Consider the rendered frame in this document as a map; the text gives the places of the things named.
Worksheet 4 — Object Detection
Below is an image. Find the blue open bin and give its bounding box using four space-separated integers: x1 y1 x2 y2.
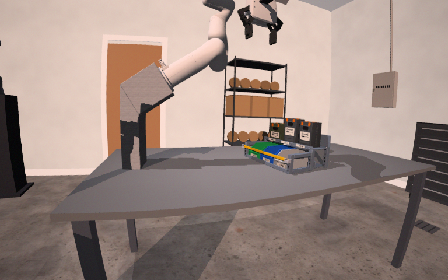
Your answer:
261 145 296 164

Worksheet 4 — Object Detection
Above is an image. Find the green open bin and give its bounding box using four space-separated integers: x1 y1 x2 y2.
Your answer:
249 142 283 158

